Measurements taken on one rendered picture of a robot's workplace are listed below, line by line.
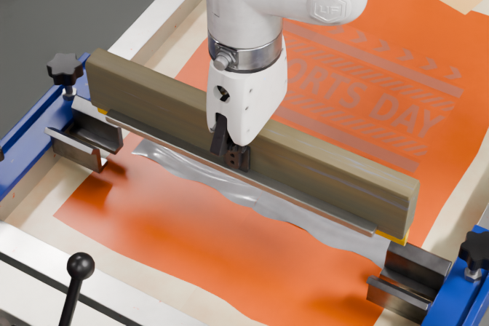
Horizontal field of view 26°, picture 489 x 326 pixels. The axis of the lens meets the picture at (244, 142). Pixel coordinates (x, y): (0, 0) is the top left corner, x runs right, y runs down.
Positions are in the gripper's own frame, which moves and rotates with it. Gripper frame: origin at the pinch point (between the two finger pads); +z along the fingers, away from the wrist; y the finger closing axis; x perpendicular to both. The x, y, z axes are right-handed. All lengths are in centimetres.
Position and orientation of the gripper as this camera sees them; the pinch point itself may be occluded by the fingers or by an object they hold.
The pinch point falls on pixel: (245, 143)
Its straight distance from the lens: 118.7
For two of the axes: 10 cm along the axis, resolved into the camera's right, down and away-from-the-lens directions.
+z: 0.0, 6.5, 7.6
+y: 4.9, -6.6, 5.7
